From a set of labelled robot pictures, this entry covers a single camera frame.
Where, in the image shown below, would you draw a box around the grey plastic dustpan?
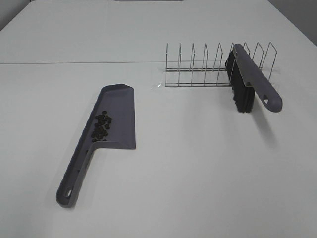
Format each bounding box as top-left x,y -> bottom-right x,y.
56,84 -> 136,208

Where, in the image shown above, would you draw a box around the pile of coffee beans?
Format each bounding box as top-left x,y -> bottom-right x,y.
91,111 -> 112,143

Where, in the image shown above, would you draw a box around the grey hand brush black bristles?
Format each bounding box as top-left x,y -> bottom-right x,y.
225,44 -> 283,113

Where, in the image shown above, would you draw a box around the metal wire rack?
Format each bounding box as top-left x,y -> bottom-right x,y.
163,42 -> 278,88

